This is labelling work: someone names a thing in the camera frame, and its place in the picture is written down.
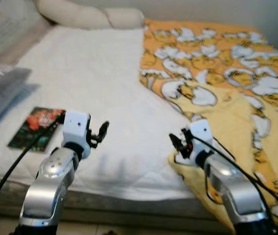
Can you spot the green book red flower cover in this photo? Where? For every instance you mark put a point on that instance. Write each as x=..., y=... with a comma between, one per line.
x=31, y=129

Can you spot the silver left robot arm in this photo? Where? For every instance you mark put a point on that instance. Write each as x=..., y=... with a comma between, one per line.
x=46, y=191

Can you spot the white quilted mattress pad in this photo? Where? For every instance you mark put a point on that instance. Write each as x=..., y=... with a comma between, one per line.
x=95, y=73

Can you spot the grey bed base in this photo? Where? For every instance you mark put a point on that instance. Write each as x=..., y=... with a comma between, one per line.
x=129, y=205

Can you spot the yellow duck print blanket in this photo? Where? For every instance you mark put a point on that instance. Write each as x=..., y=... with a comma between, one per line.
x=217, y=63

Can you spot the beige bolster cushion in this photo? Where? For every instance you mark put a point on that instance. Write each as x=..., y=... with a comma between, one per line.
x=80, y=14

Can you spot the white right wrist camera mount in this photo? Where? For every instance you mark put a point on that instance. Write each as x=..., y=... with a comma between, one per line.
x=200, y=137

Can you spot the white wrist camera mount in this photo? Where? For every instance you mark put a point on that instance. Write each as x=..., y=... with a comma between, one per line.
x=75, y=127
x=200, y=137

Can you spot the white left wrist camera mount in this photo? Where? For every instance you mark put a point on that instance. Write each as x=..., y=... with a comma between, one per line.
x=75, y=127

